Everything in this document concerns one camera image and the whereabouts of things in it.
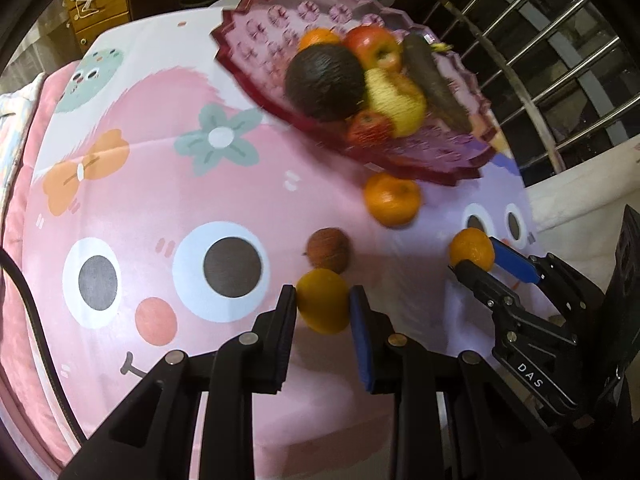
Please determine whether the small yellow citrus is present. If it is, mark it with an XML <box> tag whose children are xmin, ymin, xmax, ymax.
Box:
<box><xmin>296</xmin><ymin>269</ymin><xmax>350</xmax><ymax>335</ymax></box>

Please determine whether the overripe dark banana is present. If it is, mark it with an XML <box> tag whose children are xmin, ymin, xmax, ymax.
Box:
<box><xmin>401</xmin><ymin>34</ymin><xmax>473</xmax><ymax>134</ymax></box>

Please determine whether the red wrinkled fruit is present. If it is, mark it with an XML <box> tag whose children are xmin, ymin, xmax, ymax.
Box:
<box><xmin>346</xmin><ymin>110</ymin><xmax>395</xmax><ymax>148</ymax></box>

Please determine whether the dark avocado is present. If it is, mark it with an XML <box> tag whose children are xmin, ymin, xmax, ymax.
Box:
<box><xmin>284</xmin><ymin>44</ymin><xmax>366</xmax><ymax>122</ymax></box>

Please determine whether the orange tangerine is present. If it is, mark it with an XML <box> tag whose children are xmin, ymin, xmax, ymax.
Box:
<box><xmin>448</xmin><ymin>228</ymin><xmax>496</xmax><ymax>271</ymax></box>
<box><xmin>362</xmin><ymin>172</ymin><xmax>423</xmax><ymax>228</ymax></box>
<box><xmin>297</xmin><ymin>28</ymin><xmax>342</xmax><ymax>51</ymax></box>

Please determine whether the pink bed cover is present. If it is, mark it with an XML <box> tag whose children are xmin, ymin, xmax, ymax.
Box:
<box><xmin>1</xmin><ymin>62</ymin><xmax>76</xmax><ymax>474</ymax></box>

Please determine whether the brown wrinkled passion fruit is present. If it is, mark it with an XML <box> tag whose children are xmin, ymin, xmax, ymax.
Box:
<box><xmin>305</xmin><ymin>228</ymin><xmax>352</xmax><ymax>274</ymax></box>

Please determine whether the metal railing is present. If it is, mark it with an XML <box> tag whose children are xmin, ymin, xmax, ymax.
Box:
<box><xmin>394</xmin><ymin>0</ymin><xmax>640</xmax><ymax>174</ymax></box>

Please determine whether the yellow pear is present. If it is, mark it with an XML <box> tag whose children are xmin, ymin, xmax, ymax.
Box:
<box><xmin>364</xmin><ymin>68</ymin><xmax>427</xmax><ymax>138</ymax></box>

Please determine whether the red apple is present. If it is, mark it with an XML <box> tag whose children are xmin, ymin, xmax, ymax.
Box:
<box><xmin>343</xmin><ymin>25</ymin><xmax>401</xmax><ymax>73</ymax></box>

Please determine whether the black cable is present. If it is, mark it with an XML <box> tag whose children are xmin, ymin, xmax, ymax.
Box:
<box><xmin>0</xmin><ymin>248</ymin><xmax>89</xmax><ymax>446</ymax></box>

